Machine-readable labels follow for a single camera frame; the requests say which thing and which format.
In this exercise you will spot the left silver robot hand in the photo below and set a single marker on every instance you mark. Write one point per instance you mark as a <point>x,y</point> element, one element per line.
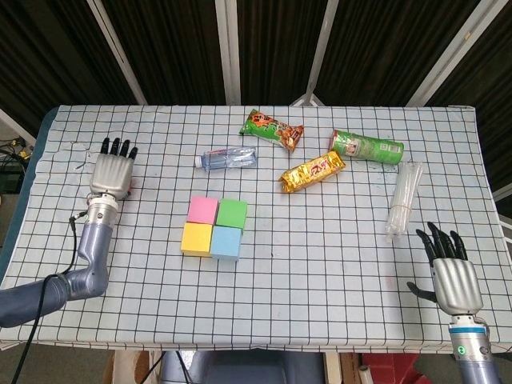
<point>112,174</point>

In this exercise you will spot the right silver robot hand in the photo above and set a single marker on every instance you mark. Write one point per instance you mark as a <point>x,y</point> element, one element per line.
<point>458,286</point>

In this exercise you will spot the pink foam cube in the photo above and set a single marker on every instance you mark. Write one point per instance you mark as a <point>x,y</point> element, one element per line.
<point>202,209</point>

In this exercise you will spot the yellow foam cube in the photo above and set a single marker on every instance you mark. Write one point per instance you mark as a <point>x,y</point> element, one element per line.
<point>197,239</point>

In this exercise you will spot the green foam cube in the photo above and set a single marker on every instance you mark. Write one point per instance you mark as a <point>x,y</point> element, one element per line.
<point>232,213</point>

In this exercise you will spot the blue foam cube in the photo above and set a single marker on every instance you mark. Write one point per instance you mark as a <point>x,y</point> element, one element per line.
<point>226,242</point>

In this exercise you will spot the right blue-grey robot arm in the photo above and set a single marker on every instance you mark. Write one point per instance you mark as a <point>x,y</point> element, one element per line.
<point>476,352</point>

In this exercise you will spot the bundle of clear plastic tubes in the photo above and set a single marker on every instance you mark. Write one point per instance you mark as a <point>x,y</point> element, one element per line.
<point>404,198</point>

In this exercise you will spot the red plastic stool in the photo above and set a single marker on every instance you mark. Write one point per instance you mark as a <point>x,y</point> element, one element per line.
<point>390,368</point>

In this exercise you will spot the clear plastic water bottle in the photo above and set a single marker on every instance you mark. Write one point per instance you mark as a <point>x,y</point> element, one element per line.
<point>230,158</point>

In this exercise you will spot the white black-grid tablecloth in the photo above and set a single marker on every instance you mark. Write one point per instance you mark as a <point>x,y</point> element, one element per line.
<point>300,280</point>

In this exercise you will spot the green chip can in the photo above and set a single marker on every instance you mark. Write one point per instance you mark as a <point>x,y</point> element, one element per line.
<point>368,148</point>

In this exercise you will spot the green snack chip bag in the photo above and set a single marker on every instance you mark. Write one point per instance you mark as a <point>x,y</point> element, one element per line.
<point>272,130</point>

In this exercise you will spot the gold cracker packet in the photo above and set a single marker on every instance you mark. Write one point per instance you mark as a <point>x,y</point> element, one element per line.
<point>312,171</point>

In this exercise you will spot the brown cardboard box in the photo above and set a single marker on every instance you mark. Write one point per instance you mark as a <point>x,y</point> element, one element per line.
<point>128,368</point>

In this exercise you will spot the blue-grey robot torso base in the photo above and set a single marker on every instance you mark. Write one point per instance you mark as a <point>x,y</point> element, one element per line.
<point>248,368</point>

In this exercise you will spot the white metal frame post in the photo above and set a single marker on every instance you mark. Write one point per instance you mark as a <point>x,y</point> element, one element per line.
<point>444,56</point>
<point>116,52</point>
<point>320,52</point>
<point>229,52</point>

